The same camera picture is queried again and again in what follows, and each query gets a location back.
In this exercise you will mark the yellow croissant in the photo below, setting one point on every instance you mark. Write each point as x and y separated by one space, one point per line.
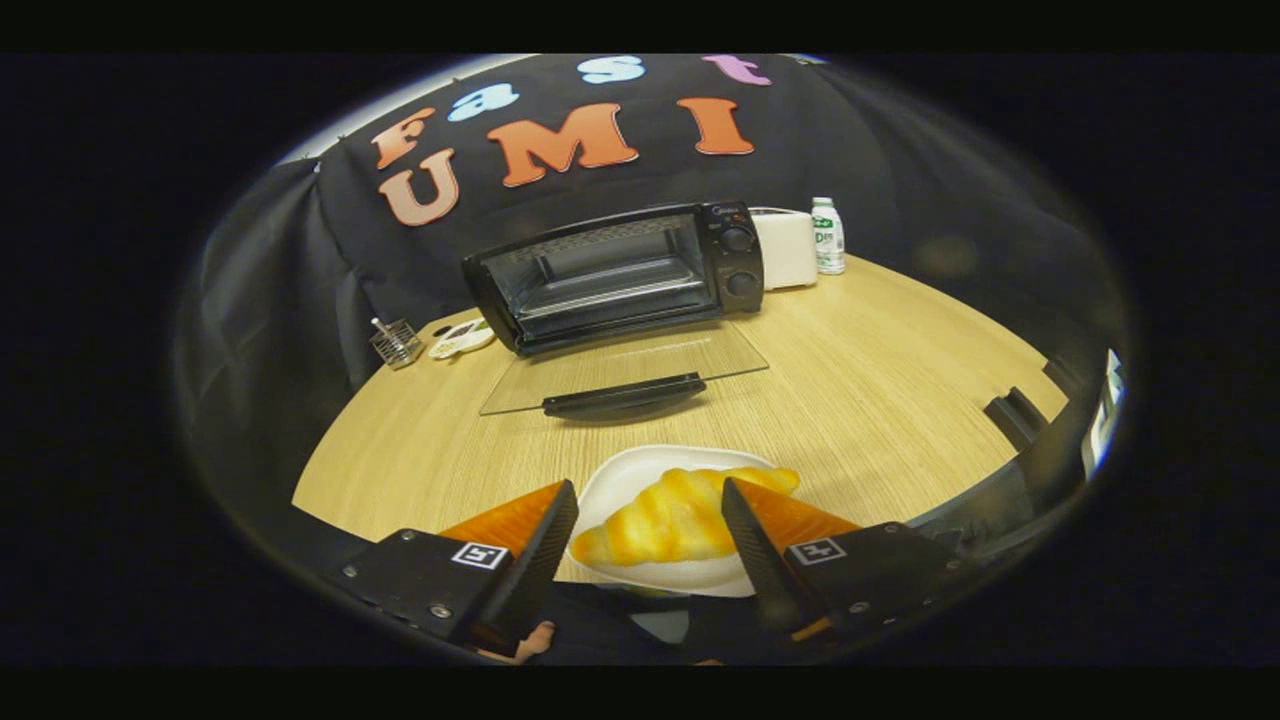
660 520

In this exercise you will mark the black chair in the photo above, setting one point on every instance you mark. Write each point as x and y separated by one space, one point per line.
1015 418

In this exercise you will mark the small patterned white dish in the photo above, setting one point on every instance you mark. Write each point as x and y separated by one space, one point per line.
462 340

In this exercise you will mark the black toaster oven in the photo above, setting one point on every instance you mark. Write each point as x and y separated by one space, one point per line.
740 270

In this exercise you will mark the white toaster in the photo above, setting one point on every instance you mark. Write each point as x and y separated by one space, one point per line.
785 250

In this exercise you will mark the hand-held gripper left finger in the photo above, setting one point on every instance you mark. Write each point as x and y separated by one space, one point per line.
535 565

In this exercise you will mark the white plate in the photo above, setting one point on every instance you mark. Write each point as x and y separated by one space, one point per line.
630 475

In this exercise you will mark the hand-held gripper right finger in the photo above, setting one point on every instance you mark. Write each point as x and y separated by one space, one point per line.
760 560

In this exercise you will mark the white bottle with green label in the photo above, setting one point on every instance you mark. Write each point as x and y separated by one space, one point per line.
828 240

